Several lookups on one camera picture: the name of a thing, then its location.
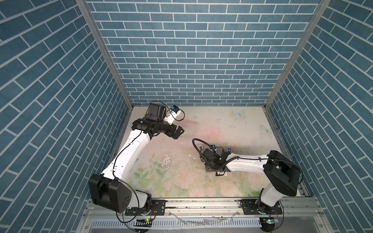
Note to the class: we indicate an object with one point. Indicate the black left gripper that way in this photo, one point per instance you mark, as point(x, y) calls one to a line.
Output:
point(170, 133)

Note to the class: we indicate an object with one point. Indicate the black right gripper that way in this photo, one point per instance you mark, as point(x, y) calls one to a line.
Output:
point(207, 168)

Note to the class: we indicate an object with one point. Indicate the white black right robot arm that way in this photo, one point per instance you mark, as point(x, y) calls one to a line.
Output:
point(282, 174)

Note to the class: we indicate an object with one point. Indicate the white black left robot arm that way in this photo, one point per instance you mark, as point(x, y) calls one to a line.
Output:
point(110, 189)

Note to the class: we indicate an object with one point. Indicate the white staple box sleeve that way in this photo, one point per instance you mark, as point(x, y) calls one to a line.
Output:
point(218, 173)

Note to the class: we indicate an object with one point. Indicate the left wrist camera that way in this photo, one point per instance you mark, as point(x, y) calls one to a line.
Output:
point(172, 114)

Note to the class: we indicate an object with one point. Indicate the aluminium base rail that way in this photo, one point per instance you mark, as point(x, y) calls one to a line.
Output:
point(211, 215)

